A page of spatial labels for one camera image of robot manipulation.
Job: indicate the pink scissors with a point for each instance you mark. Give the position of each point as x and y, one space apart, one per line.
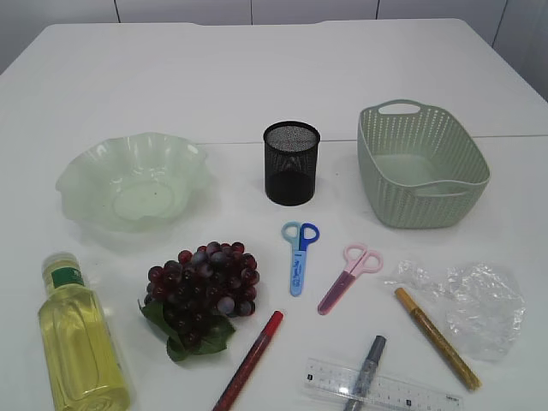
359 260

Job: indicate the purple grape bunch with leaves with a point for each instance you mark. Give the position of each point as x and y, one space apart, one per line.
192 298

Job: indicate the green plastic basket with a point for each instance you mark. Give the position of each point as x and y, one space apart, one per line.
420 169

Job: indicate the gold marker pen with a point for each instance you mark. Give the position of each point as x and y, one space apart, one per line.
434 336

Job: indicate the red marker pen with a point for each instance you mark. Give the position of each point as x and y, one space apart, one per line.
244 371

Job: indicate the clear plastic ruler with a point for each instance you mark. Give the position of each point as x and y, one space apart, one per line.
384 393

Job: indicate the light green wavy plate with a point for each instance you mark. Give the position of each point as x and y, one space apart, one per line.
133 183

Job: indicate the blue scissors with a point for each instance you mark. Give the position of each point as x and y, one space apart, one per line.
300 236

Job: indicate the silver marker pen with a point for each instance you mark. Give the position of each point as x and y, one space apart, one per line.
369 367

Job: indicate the yellow tea bottle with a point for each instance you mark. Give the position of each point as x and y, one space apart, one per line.
84 371

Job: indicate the black mesh pen holder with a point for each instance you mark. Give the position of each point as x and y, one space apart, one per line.
291 155

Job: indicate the clear plastic sheet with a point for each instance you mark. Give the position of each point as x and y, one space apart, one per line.
479 307

